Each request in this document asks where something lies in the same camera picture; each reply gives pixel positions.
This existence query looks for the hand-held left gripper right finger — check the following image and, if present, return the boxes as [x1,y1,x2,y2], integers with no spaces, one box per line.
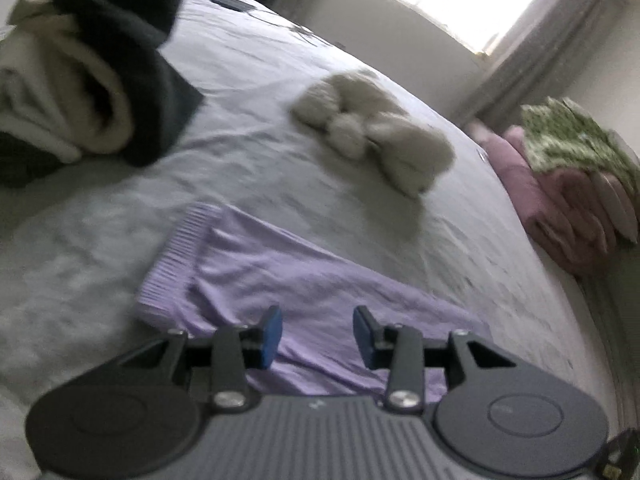
[352,306,516,412]

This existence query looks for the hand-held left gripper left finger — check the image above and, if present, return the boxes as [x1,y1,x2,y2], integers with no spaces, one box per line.
[117,305,284,409]

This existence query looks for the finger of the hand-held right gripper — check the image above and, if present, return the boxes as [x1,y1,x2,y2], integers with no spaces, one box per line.
[602,429,640,480]

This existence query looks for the lavender pants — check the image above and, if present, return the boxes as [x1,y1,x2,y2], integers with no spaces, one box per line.
[136,202,493,403]

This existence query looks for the pile of black and cream clothes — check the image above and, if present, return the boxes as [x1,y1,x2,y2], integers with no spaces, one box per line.
[47,0,206,168]

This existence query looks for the grey quilted headboard cover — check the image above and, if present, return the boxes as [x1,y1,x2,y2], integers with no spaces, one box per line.
[580,240,640,436]

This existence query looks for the grey bed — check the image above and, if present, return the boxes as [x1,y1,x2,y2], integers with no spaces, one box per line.
[0,0,626,480]

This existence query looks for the white plush dog toy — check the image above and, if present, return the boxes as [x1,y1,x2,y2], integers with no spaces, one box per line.
[291,71,456,197]

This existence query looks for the pink folded quilt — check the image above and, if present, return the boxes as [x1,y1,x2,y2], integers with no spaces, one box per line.
[470,127,631,273]

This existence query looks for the pink grey pillow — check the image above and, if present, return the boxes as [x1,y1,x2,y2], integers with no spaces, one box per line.
[590,167,640,246]

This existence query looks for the green patterned blanket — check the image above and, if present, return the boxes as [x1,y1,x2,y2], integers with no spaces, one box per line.
[520,97,640,183]

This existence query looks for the dark grey folded garment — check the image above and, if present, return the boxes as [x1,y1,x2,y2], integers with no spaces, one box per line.
[0,130,66,188]

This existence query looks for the white folded cloth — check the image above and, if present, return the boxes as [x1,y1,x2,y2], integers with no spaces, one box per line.
[0,67,83,163]

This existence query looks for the dark tablet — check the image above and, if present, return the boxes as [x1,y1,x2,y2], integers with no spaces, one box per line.
[195,0,256,13]

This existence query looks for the grey patterned curtain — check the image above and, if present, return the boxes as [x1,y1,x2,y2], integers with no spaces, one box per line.
[452,0,631,126]

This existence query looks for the cream fleece blanket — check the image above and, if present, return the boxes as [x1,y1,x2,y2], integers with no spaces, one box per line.
[0,0,136,156]

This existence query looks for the thin charging cable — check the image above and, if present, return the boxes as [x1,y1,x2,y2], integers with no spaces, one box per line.
[255,10,346,48]

